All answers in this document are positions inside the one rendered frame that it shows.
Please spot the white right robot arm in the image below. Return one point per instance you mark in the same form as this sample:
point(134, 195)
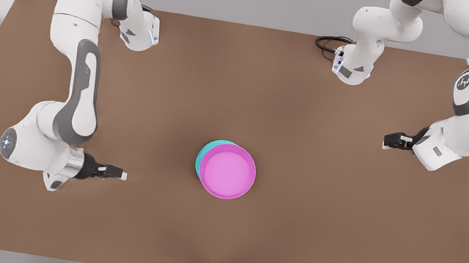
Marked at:
point(80, 86)

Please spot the blue plate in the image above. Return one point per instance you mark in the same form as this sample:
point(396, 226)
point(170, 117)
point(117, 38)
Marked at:
point(202, 157)

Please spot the pink plate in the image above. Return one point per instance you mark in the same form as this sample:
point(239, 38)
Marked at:
point(227, 172)

